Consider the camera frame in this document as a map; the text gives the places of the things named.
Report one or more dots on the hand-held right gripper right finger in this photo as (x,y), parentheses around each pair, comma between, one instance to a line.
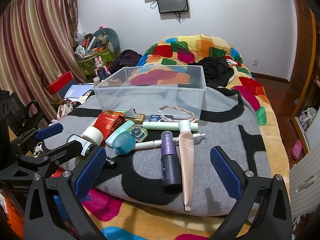
(226,172)

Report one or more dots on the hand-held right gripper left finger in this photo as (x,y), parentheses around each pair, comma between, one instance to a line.
(90,172)

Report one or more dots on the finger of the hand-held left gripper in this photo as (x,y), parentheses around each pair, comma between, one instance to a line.
(67,151)
(48,131)

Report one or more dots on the glass bottle with white label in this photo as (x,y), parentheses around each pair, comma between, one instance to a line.
(87,145)

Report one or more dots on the white bandage roll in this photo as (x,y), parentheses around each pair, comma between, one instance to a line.
(92,135)

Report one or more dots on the beige tube with mint cap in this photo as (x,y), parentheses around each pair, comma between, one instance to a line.
(187,160)

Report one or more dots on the teal round jar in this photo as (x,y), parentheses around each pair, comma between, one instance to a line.
(125,143)

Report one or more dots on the red box with gold print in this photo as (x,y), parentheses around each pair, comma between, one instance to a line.
(107,125)

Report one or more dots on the mint green bottle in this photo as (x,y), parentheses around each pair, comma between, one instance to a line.
(120,132)

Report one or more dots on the purple spray bottle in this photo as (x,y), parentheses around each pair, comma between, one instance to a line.
(170,165)

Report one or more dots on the light green tube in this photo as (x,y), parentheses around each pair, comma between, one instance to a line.
(160,125)

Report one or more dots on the clear plastic bin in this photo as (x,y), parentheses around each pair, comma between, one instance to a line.
(150,97)

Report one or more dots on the pink bag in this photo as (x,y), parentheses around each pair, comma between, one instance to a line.
(63,112)

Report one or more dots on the black mesh chair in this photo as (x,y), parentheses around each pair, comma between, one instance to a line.
(22,115)

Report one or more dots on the grey black blanket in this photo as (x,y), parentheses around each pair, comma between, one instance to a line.
(220,135)

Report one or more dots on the large red box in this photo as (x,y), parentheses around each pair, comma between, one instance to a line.
(60,82)

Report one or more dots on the blue white notebook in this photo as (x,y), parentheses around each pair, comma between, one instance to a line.
(77,90)

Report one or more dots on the green floral soap block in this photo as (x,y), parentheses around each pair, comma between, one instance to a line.
(137,132)

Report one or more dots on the small wooden block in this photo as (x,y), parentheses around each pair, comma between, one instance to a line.
(139,118)

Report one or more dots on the pink clog shoe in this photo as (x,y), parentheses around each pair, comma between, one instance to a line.
(297,150)

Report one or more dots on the green storage basket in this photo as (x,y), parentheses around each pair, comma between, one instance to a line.
(87,65)

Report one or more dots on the pink bunny figure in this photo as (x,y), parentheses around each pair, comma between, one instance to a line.
(100,66)

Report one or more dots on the small blue box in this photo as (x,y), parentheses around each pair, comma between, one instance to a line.
(160,118)

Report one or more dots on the white sneakers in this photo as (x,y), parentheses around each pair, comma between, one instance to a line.
(307,117)

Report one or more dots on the striped brown curtain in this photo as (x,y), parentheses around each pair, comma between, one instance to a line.
(37,30)

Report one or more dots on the black clothing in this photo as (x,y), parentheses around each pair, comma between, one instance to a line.
(215,70)

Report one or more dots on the dark maroon clothing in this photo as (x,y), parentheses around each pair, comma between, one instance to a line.
(125,58)

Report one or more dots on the wooden door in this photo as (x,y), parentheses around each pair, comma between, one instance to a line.
(303,42)

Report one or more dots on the white wall socket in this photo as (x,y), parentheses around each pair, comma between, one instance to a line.
(255,62)

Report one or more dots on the small wall monitor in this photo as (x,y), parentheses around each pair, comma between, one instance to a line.
(172,2)

